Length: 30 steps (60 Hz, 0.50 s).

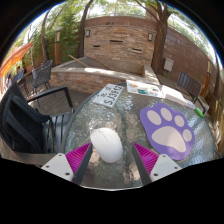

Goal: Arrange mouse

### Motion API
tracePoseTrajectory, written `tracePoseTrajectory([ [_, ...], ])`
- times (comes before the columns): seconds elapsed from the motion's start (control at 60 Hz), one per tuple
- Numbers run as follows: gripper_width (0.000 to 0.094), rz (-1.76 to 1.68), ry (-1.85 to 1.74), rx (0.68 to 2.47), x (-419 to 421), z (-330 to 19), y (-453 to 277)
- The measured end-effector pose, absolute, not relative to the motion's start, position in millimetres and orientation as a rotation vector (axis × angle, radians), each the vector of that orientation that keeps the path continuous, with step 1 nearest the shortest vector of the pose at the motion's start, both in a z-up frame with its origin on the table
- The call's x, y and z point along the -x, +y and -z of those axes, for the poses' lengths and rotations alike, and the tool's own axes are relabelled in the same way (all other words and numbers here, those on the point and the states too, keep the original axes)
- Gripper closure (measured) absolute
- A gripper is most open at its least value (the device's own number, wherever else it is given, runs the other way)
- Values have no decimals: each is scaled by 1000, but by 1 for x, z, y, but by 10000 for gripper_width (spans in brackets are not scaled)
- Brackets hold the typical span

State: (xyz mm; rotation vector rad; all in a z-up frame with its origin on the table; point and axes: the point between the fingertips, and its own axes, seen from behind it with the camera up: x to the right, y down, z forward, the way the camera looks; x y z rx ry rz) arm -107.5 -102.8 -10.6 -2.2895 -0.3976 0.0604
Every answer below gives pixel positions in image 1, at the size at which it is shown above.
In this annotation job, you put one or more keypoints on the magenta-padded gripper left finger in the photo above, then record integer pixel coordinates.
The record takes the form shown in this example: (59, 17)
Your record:
(78, 156)

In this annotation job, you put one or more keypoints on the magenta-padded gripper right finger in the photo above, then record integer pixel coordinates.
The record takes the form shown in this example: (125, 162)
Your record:
(146, 156)

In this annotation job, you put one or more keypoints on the white computer mouse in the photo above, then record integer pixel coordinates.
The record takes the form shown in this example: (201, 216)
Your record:
(106, 145)

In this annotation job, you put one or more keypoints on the purple paw-shaped mouse pad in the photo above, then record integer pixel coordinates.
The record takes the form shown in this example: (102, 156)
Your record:
(166, 133)

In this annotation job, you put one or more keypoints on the black cushioned patio armchair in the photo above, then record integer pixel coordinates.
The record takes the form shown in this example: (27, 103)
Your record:
(20, 123)

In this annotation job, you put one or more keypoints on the white license plate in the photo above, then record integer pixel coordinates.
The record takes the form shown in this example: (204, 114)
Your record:
(107, 95)

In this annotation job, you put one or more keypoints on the large white flat box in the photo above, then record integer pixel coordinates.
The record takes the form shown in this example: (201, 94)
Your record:
(173, 94)

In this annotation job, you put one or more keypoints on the small white flat box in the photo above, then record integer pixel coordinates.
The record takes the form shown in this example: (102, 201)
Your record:
(190, 104)

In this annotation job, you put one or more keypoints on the stone raised basin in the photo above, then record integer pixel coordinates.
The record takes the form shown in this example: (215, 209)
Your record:
(90, 80)

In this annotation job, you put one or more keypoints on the dark slatted patio chair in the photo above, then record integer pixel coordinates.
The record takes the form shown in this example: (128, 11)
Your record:
(188, 83)

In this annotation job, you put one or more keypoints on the black mesh patio chair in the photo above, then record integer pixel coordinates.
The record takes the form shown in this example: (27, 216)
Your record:
(41, 75)

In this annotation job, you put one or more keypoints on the person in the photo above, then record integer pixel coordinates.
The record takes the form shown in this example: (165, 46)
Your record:
(20, 73)

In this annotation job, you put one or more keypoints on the thick tree trunk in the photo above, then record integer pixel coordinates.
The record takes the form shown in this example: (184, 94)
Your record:
(160, 46)

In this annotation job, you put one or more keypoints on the slender leaning tree trunk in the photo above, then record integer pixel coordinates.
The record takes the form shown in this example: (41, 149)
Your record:
(81, 40)

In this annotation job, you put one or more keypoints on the orange patio umbrella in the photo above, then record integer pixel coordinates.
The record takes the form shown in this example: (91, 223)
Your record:
(15, 58)

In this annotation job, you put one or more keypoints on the grey utility wall box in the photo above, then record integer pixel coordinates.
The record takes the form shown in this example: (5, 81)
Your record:
(168, 64)

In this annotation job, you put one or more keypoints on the wall lamp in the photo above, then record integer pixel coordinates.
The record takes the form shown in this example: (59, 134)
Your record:
(150, 36)
(87, 33)

